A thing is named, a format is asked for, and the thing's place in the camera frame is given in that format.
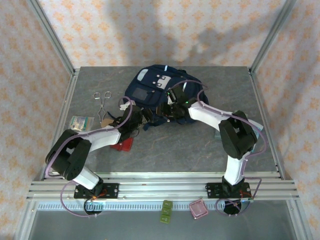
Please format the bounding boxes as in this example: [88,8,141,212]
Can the aluminium frame cross rail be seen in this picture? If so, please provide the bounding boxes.
[26,171,300,202]

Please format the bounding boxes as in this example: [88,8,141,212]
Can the pink square box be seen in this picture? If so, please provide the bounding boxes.
[188,198,210,221]

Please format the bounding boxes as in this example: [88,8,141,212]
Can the navy blue backpack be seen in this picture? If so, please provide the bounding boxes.
[117,64,210,132]

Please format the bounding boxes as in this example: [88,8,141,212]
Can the aluminium table side rail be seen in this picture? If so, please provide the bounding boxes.
[39,69,81,181]
[248,69,287,181]

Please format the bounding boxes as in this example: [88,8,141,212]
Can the clear bag green white packet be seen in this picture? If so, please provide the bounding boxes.
[69,115,95,131]

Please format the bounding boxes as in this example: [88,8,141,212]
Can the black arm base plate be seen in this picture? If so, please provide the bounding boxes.
[74,182,120,200]
[205,182,251,200]

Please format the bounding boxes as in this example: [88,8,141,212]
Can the grey lower metal panel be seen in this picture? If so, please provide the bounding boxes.
[27,209,296,240]

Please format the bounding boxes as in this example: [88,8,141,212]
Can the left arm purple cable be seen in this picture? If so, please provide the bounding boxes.
[45,96,133,219]

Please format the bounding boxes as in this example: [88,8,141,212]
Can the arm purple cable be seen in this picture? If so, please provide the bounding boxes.
[169,79,270,218]
[45,96,133,219]

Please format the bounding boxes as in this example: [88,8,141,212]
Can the red snap wallet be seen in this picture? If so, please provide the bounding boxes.
[109,137,135,153]

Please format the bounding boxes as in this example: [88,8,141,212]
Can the grey slotted cable duct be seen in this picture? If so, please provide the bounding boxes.
[36,201,251,211]

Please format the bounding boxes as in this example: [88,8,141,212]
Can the metal scissor tongs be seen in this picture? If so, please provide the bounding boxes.
[93,91,112,123]

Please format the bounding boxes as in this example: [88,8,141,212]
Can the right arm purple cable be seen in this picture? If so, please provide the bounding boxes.
[169,79,270,218]

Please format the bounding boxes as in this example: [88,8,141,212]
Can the aluminium frame post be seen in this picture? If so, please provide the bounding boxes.
[248,0,298,76]
[26,0,77,77]

